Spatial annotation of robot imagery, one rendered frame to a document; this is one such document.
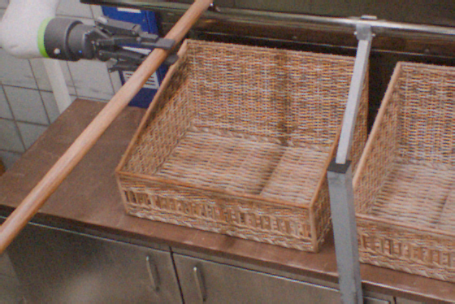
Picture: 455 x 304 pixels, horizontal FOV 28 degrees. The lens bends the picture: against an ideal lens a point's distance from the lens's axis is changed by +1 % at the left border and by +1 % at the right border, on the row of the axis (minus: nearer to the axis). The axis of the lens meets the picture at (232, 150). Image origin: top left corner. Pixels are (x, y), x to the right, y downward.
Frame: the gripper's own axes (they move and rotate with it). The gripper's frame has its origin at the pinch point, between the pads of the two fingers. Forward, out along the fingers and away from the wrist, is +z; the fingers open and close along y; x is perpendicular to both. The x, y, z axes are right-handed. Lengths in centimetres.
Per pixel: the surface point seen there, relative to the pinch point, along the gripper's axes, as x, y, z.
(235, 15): -21.0, 2.8, 7.7
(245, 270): -4, 67, 8
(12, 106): -60, 72, -105
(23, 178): -16, 61, -66
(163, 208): -9, 56, -16
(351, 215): 0, 37, 40
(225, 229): -9, 59, 2
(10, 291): -19, 119, -94
